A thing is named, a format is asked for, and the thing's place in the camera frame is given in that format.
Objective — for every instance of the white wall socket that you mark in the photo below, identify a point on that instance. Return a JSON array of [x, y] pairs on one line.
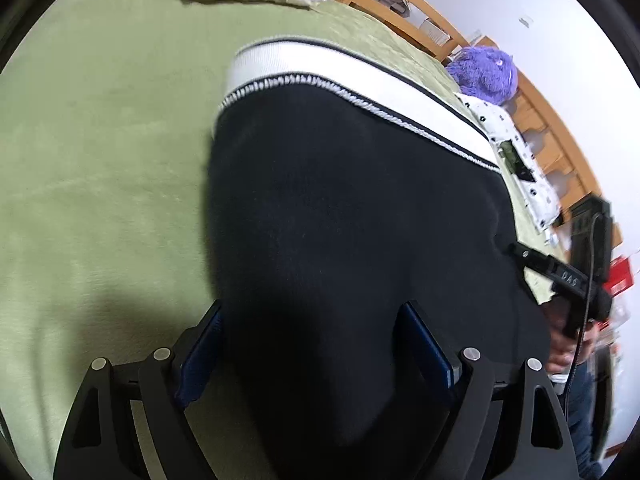
[[525, 21]]

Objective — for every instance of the person's right hand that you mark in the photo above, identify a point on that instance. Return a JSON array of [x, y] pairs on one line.
[[562, 355]]

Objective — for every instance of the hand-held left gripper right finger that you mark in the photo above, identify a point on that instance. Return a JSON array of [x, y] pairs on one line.
[[425, 350]]

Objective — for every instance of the person's blue jeans leg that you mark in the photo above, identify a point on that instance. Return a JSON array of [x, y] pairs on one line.
[[582, 425]]

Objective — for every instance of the black pants with white stripe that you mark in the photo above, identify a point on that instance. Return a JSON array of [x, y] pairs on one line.
[[350, 210]]

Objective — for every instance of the purple plush toy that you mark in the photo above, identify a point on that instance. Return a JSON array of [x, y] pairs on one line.
[[480, 72]]

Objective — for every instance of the green bed blanket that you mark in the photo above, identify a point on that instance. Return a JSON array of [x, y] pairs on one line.
[[100, 135]]

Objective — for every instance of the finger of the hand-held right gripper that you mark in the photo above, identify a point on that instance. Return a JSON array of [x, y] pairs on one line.
[[530, 255], [531, 287]]

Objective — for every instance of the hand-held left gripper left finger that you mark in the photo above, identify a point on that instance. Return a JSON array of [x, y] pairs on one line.
[[200, 355]]

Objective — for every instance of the white dotted pillow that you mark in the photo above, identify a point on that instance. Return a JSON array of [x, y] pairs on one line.
[[500, 120]]

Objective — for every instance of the red and white box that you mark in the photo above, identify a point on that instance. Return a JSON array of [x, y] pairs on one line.
[[620, 275]]

